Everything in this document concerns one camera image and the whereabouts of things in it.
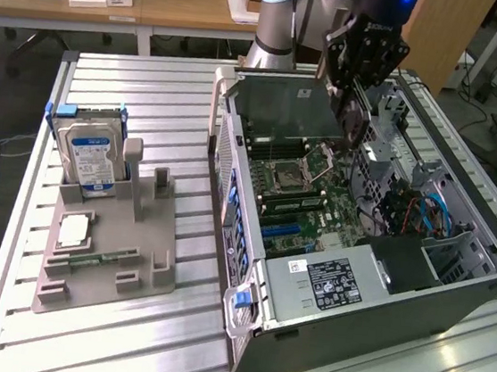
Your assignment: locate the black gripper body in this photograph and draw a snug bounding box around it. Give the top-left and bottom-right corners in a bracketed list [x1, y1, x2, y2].
[350, 0, 422, 50]

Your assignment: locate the black graphics card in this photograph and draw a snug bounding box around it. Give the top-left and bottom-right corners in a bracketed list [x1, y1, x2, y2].
[308, 74, 377, 158]

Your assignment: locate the wooden cabinet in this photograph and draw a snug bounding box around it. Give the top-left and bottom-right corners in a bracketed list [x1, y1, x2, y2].
[393, 0, 497, 102]

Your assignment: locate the white paper stack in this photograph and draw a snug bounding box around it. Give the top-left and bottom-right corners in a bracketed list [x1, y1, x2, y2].
[222, 0, 262, 28]

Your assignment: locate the CPU socket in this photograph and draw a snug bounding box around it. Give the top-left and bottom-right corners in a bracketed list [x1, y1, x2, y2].
[269, 136, 341, 197]

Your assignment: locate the installed RAM stick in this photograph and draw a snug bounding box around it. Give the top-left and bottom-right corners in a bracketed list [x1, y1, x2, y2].
[261, 187, 327, 218]

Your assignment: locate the green motherboard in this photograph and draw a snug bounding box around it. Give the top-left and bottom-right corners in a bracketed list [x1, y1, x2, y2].
[222, 117, 388, 271]

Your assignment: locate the blue expansion slot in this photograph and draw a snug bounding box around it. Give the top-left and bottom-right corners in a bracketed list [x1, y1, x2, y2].
[260, 220, 307, 244]

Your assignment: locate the blue slot cover latch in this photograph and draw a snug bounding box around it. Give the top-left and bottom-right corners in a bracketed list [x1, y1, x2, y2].
[236, 238, 254, 282]
[233, 205, 250, 236]

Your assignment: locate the grey power supply unit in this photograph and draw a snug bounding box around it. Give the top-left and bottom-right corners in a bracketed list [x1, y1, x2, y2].
[259, 233, 399, 335]

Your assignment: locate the blue case release latch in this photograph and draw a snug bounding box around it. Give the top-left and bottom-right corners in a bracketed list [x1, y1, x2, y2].
[231, 290, 251, 311]

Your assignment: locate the black open PC case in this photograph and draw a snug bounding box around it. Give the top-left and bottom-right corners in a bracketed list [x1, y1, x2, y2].
[179, 47, 497, 372]

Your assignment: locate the hard disk with blue caddy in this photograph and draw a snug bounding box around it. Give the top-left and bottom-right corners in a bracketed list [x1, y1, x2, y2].
[36, 93, 140, 203]

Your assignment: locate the grey parts rack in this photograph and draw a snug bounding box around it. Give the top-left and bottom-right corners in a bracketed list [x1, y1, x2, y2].
[30, 127, 192, 330]

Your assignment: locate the silver CPU chip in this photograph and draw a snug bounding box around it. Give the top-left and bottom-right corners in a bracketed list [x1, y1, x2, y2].
[56, 213, 93, 250]

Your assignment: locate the green RAM stick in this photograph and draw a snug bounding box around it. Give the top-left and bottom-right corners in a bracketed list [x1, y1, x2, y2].
[66, 245, 123, 271]

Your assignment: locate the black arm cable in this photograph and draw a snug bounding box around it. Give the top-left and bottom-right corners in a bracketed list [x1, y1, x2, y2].
[281, 0, 305, 67]

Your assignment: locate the red wire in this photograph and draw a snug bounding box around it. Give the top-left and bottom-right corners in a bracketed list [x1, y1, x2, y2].
[398, 195, 424, 236]

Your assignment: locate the blue wire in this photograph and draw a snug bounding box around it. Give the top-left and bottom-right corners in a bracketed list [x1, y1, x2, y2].
[417, 191, 458, 240]

